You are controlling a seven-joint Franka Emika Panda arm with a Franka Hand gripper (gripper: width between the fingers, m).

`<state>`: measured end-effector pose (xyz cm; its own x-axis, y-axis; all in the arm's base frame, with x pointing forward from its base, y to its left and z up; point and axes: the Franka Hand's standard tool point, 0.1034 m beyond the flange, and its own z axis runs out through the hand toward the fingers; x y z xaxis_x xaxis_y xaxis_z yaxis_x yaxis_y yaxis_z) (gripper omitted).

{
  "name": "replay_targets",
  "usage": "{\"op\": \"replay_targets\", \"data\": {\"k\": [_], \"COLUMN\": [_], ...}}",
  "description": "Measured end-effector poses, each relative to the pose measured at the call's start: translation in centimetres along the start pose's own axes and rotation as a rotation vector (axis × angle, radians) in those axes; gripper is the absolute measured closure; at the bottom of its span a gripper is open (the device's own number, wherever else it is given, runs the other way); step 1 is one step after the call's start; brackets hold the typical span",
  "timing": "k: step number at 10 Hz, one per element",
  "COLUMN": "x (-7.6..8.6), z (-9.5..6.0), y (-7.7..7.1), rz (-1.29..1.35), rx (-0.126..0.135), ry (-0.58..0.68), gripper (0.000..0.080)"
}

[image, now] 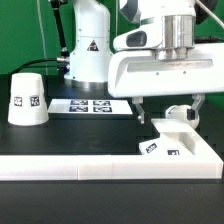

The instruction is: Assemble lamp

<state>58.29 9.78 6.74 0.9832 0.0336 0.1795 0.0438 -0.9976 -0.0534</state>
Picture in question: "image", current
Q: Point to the white lamp bulb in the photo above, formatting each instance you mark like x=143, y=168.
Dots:
x=184, y=113

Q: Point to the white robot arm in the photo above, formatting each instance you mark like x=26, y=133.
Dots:
x=89, y=61

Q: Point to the white L-shaped fence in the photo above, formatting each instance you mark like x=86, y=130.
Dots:
x=203, y=163

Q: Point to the white lamp shade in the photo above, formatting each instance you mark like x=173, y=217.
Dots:
x=27, y=105

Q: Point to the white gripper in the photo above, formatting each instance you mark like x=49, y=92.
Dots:
x=145, y=64

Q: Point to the white lamp base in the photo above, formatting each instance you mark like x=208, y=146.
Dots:
x=171, y=140

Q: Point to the white marker sheet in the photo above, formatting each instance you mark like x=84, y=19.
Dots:
x=84, y=106

